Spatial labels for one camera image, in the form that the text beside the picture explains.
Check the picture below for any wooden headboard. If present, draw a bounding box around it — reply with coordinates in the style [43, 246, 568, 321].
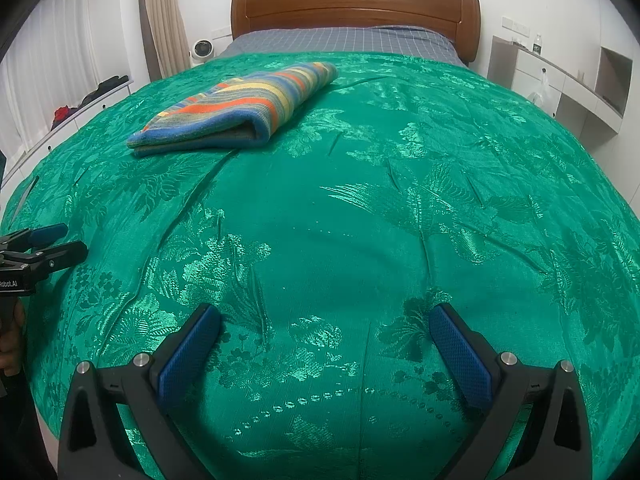
[231, 0, 481, 67]

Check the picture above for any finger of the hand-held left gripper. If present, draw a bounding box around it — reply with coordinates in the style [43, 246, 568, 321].
[0, 241, 89, 274]
[0, 223, 70, 254]

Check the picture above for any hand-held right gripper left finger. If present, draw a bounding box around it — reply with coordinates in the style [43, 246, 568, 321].
[57, 302, 223, 480]

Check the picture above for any white built-in desk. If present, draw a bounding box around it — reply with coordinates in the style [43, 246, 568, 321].
[487, 35, 634, 137]

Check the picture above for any small white fan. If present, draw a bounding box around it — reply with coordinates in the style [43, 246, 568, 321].
[188, 40, 217, 65]

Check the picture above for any white sheer curtain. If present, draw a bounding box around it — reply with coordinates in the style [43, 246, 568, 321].
[0, 0, 102, 161]

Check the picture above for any clear plastic bag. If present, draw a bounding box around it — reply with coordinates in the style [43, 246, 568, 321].
[529, 71, 559, 109]

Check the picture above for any low white cabinet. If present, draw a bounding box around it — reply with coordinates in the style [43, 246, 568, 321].
[0, 77, 134, 187]

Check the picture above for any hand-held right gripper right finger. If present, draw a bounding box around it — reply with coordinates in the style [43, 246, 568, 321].
[428, 302, 593, 480]

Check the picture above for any green patterned bedspread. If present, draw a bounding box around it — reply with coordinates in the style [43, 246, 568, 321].
[0, 50, 640, 480]

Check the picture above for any black item on cabinet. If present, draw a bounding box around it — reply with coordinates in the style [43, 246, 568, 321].
[79, 75, 130, 109]

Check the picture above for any striped knit sweater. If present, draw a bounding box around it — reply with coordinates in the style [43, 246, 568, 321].
[126, 61, 340, 157]

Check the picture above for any beige curtain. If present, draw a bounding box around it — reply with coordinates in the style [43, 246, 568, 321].
[138, 0, 191, 82]

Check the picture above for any person's left hand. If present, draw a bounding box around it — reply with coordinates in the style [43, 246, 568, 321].
[0, 304, 26, 377]

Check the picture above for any grey checked bed sheet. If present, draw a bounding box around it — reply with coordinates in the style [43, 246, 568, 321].
[219, 25, 469, 67]

